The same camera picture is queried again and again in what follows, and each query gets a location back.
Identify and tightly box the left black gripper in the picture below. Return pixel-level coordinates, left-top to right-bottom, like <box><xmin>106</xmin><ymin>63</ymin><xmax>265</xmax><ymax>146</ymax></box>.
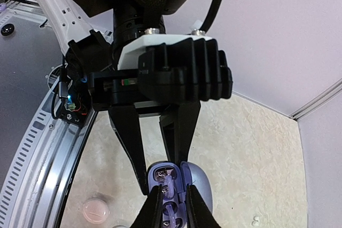
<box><xmin>88</xmin><ymin>69</ymin><xmax>201</xmax><ymax>195</ymax></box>

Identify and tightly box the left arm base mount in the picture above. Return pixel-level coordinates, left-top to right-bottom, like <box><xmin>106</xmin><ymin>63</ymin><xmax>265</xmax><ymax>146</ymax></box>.
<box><xmin>46</xmin><ymin>65</ymin><xmax>91</xmax><ymax>128</ymax></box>

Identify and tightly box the aluminium front rail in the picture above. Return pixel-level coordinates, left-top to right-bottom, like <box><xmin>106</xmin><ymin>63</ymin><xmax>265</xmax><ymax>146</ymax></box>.
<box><xmin>0</xmin><ymin>6</ymin><xmax>99</xmax><ymax>228</ymax></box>

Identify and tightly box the pink charging case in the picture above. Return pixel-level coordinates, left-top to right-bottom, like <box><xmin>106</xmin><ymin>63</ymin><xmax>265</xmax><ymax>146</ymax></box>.
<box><xmin>82</xmin><ymin>198</ymin><xmax>110</xmax><ymax>225</ymax></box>

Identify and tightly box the purple charging case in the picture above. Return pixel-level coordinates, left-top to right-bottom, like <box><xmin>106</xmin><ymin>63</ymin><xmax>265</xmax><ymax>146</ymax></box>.
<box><xmin>147</xmin><ymin>161</ymin><xmax>213</xmax><ymax>227</ymax></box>

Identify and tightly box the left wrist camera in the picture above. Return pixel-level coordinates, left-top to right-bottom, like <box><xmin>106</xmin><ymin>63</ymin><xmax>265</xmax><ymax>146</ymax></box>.
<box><xmin>118</xmin><ymin>34</ymin><xmax>233</xmax><ymax>104</ymax></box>

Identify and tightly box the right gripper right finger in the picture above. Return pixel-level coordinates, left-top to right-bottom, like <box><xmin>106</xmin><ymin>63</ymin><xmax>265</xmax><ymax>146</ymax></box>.
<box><xmin>185</xmin><ymin>185</ymin><xmax>221</xmax><ymax>228</ymax></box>

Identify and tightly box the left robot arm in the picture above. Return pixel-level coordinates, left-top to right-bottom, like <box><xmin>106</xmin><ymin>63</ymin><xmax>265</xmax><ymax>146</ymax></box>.
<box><xmin>37</xmin><ymin>0</ymin><xmax>231</xmax><ymax>195</ymax></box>

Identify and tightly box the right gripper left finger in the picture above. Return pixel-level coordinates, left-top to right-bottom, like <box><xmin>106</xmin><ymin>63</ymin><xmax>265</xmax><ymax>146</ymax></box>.
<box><xmin>130</xmin><ymin>185</ymin><xmax>163</xmax><ymax>228</ymax></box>

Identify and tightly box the purple chrome earbud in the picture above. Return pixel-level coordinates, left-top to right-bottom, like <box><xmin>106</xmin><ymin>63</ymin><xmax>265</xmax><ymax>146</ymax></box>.
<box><xmin>162</xmin><ymin>202</ymin><xmax>178</xmax><ymax>228</ymax></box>
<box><xmin>156</xmin><ymin>169</ymin><xmax>177</xmax><ymax>199</ymax></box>

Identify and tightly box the left aluminium frame post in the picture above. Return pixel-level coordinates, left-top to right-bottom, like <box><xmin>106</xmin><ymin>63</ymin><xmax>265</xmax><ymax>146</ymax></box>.
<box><xmin>288</xmin><ymin>79</ymin><xmax>341</xmax><ymax>121</ymax></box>

